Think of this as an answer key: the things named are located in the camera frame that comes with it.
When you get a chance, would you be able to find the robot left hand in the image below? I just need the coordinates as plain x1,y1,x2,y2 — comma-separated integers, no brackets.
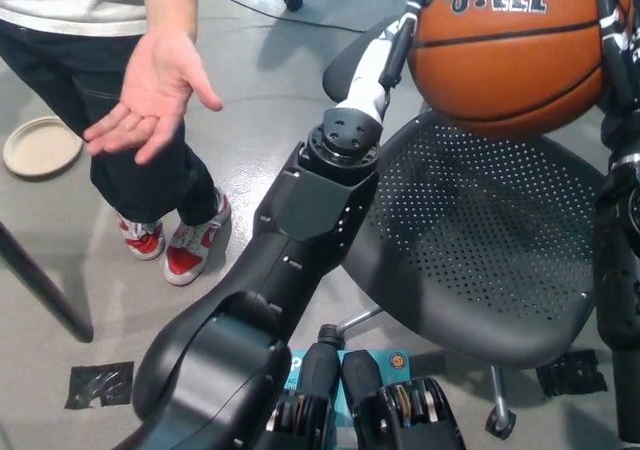
332,0,433,124

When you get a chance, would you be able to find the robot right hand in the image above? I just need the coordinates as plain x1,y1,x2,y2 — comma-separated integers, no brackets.
596,0,640,165

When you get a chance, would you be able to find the person left hand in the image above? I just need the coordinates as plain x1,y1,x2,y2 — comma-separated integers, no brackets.
82,32,225,166

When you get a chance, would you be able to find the orange Wilson basketball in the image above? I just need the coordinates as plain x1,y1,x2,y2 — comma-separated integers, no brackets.
406,0,635,142

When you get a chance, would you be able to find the person in grey shirt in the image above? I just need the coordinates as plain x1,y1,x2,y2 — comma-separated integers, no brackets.
0,0,220,227

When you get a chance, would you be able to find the black perforated office chair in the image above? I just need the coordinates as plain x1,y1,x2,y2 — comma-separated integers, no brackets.
319,17,617,442

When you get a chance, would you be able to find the robot left body block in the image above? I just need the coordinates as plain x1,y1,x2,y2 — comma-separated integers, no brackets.
252,342,342,450

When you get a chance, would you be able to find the beige paper plate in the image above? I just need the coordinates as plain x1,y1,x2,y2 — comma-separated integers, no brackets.
2,115,85,180

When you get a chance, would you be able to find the red and white sneaker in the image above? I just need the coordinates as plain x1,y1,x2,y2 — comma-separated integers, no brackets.
163,188,233,288
116,211,167,263

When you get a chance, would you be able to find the black slanted pole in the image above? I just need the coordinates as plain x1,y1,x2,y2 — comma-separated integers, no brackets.
0,218,95,345

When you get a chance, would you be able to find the teal printed panel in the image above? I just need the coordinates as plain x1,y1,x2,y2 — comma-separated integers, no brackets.
287,348,414,427

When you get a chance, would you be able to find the black floor cable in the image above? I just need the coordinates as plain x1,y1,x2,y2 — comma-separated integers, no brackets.
198,0,367,35

